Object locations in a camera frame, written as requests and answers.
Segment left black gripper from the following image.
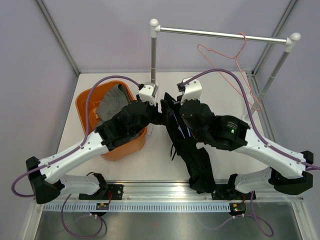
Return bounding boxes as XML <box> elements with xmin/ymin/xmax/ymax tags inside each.
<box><xmin>129</xmin><ymin>94</ymin><xmax>173</xmax><ymax>138</ymax></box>

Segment blue wire hanger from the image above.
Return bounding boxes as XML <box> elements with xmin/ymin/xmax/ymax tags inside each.
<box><xmin>172</xmin><ymin>100</ymin><xmax>191</xmax><ymax>139</ymax></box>

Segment grey shorts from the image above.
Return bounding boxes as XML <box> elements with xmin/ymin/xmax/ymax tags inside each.
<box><xmin>96</xmin><ymin>84</ymin><xmax>130</xmax><ymax>126</ymax></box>

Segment black shorts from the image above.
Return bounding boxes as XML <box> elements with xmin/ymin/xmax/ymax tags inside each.
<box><xmin>160</xmin><ymin>92</ymin><xmax>216</xmax><ymax>194</ymax></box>

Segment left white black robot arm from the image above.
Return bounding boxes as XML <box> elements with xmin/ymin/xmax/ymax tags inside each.
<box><xmin>26</xmin><ymin>100</ymin><xmax>161</xmax><ymax>204</ymax></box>

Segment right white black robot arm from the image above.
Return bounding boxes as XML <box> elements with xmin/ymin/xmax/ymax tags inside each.
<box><xmin>179</xmin><ymin>99</ymin><xmax>313</xmax><ymax>200</ymax></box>

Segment orange plastic basket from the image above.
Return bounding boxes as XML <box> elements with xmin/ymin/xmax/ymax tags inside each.
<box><xmin>75</xmin><ymin>79</ymin><xmax>148</xmax><ymax>161</ymax></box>

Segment silver white clothes rack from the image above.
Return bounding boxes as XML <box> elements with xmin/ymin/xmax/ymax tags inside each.
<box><xmin>149</xmin><ymin>18</ymin><xmax>301</xmax><ymax>119</ymax></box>

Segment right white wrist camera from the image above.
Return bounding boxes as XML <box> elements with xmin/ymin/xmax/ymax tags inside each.
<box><xmin>177</xmin><ymin>77</ymin><xmax>202</xmax><ymax>105</ymax></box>

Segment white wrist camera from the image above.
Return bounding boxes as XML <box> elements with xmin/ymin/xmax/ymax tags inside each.
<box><xmin>137</xmin><ymin>82</ymin><xmax>159</xmax><ymax>106</ymax></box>
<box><xmin>177</xmin><ymin>77</ymin><xmax>202</xmax><ymax>105</ymax></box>

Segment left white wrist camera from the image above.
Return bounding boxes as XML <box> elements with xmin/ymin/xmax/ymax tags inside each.
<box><xmin>137</xmin><ymin>82</ymin><xmax>159</xmax><ymax>106</ymax></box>

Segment aluminium mounting rail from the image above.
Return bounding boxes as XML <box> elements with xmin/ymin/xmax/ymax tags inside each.
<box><xmin>62</xmin><ymin>181</ymin><xmax>305</xmax><ymax>203</ymax></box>

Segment white slotted cable duct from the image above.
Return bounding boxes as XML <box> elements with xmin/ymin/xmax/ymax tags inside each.
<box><xmin>43</xmin><ymin>201</ymin><xmax>231</xmax><ymax>213</ymax></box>

